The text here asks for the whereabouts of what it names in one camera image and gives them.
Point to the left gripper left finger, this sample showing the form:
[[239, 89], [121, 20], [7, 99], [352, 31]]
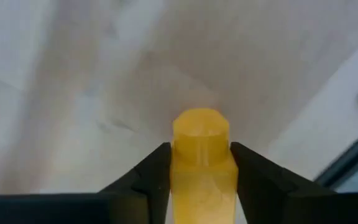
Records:
[[89, 208]]

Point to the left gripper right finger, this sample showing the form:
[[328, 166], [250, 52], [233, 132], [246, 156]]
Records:
[[291, 205]]

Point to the yellow chunky toy block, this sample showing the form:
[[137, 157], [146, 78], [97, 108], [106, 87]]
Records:
[[202, 168]]

